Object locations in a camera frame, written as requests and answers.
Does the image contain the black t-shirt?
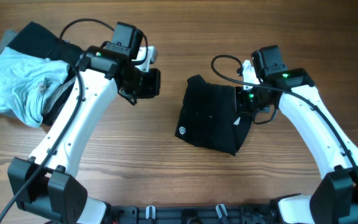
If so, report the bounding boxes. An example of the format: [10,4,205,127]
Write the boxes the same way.
[175,75,252,156]

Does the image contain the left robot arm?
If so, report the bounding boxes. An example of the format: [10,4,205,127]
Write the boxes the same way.
[7,22,160,223]

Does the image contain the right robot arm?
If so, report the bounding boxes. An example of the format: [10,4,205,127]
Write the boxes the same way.
[236,45,358,223]

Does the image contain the black folded garment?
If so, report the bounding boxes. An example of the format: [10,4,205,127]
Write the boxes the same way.
[7,22,83,126]

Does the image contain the light blue folded garment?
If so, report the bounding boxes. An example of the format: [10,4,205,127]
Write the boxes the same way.
[0,47,69,128]

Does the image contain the grey folded garment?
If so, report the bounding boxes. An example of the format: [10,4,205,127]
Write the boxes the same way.
[0,30,75,121]

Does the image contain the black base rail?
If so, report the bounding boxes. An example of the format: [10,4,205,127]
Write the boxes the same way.
[106,203,279,224]

